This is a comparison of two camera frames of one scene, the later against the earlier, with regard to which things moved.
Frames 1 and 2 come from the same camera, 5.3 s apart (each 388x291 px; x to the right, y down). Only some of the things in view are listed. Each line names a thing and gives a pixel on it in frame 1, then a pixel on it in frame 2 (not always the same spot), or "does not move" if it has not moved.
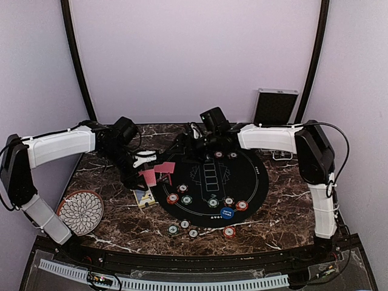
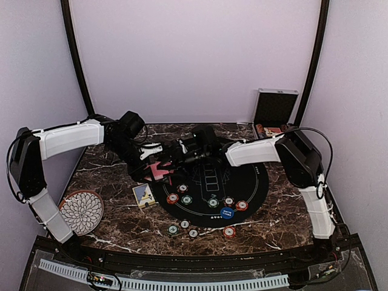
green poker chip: [187, 199] does not move
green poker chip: [213, 202] does not move
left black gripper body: [127, 177] to [133, 168]
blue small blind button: [227, 213] does not move
